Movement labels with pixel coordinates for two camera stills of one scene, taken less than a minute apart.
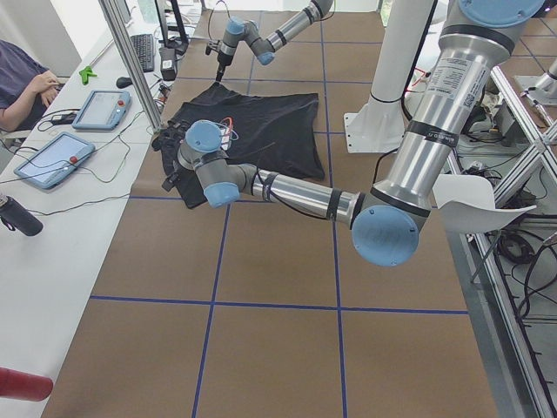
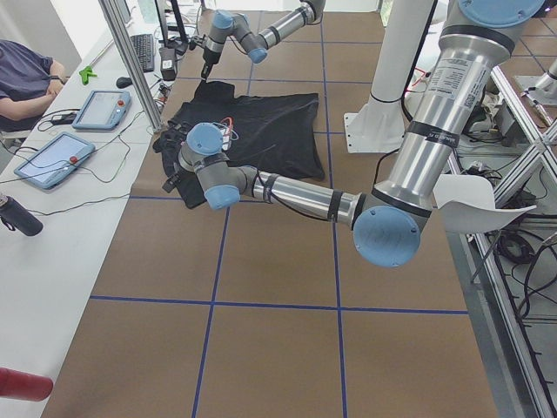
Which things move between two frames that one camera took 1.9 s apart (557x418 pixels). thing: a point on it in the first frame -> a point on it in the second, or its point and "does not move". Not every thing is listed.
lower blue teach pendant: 54,159 does not move
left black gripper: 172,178 does not move
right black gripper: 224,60 -> 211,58
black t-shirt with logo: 276,134 does not move
